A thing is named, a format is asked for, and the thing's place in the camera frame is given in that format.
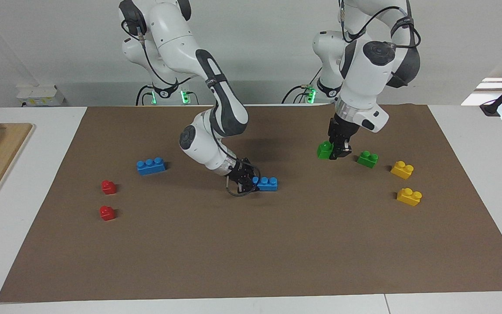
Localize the black base cable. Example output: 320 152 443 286
282 65 323 104
136 84 156 106

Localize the blue three-stud toy brick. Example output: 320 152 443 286
136 157 167 176
252 176 279 192

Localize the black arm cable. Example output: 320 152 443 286
339 0 421 48
120 17 254 198

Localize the white cardboard box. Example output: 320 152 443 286
16 85 65 108

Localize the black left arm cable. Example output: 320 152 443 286
339 0 421 48

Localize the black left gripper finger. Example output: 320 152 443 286
329 140 353 161

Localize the yellow two-stud toy brick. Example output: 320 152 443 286
390 160 414 180
397 188 423 207

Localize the green two-stud toy brick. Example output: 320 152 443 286
317 140 334 160
356 150 379 169

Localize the brown paper table mat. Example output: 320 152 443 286
0 104 502 303

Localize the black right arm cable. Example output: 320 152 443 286
120 17 254 198

